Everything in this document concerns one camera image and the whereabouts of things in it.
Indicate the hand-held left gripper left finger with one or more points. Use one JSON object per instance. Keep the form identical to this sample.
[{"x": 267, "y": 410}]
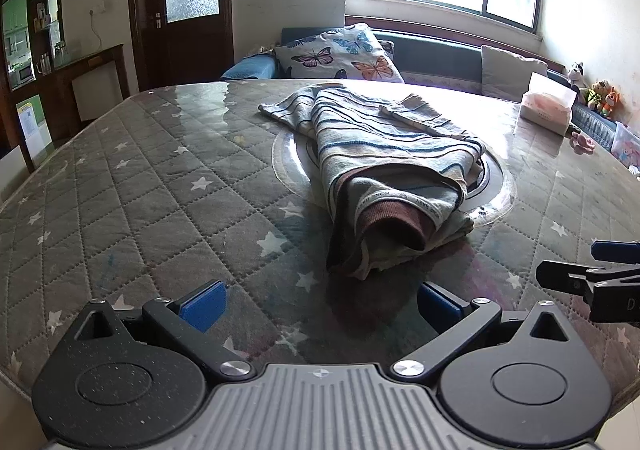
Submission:
[{"x": 205, "y": 306}]

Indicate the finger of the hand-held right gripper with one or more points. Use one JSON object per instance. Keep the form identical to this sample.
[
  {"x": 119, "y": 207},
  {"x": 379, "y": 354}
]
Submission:
[
  {"x": 560, "y": 275},
  {"x": 617, "y": 250}
]

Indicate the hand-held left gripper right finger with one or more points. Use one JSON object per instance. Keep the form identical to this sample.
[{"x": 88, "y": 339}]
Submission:
[{"x": 439, "y": 310}]

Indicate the striped knit sweater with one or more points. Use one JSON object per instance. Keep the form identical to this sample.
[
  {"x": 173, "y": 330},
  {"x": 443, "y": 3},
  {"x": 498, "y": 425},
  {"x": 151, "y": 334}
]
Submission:
[{"x": 380, "y": 150}]

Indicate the clear plastic storage box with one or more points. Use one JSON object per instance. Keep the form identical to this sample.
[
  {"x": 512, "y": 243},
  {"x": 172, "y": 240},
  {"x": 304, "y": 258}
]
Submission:
[{"x": 627, "y": 145}]

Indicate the small pink toy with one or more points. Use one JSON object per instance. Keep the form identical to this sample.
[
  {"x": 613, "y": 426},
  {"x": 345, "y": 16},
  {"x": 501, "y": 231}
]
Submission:
[{"x": 582, "y": 143}]

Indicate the orange plush toy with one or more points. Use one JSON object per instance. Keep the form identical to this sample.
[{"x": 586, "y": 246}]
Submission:
[{"x": 611, "y": 103}]

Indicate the pink and white tissue box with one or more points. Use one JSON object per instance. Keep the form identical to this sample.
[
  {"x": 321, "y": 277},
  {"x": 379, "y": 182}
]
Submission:
[{"x": 545, "y": 113}]

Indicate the yellow green plush toy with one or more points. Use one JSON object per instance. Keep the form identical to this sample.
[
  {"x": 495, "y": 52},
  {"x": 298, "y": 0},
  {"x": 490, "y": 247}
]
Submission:
[{"x": 596, "y": 95}]

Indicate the round glass turntable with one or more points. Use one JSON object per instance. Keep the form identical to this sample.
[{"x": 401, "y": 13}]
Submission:
[{"x": 295, "y": 165}]

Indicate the black and white plush dog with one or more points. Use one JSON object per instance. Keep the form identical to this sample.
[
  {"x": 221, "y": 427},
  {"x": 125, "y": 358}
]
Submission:
[{"x": 576, "y": 75}]

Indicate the grey cushion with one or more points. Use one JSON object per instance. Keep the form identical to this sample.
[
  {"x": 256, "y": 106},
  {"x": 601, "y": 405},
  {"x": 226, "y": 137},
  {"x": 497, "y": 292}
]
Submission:
[{"x": 505, "y": 70}]

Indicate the blue cushion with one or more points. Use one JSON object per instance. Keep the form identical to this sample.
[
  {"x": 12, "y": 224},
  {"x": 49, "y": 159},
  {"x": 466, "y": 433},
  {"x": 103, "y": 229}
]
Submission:
[{"x": 247, "y": 68}]

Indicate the white paper sign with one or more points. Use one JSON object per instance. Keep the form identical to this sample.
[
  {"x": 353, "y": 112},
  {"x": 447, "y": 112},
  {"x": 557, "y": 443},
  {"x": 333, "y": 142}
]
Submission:
[{"x": 32, "y": 130}]

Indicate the blue sofa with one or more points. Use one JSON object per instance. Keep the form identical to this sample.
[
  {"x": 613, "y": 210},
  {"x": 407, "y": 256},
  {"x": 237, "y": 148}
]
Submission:
[{"x": 440, "y": 55}]

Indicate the wooden door with frosted glass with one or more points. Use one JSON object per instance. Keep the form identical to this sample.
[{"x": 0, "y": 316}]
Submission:
[{"x": 190, "y": 55}]

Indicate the dark wooden cabinet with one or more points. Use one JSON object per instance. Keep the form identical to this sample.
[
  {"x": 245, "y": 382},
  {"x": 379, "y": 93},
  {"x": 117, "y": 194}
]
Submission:
[{"x": 60, "y": 80}]

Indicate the butterfly print pillow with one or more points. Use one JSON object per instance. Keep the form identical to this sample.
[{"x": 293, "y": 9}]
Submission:
[{"x": 340, "y": 55}]

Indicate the microwave oven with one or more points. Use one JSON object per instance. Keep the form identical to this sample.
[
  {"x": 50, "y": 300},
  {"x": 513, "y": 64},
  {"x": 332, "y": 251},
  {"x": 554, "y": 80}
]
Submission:
[{"x": 22, "y": 75}]

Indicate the wall socket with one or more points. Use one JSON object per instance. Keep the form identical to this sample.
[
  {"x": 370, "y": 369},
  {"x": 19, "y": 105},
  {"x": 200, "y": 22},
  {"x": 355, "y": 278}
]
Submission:
[{"x": 98, "y": 8}]

